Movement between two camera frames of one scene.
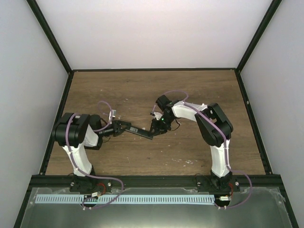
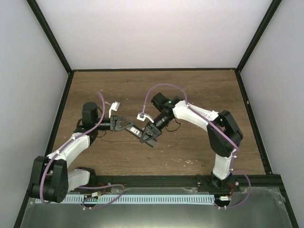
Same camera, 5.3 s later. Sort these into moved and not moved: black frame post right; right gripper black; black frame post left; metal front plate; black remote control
Moved: black remote control; right gripper black
Not moved: black frame post right; black frame post left; metal front plate
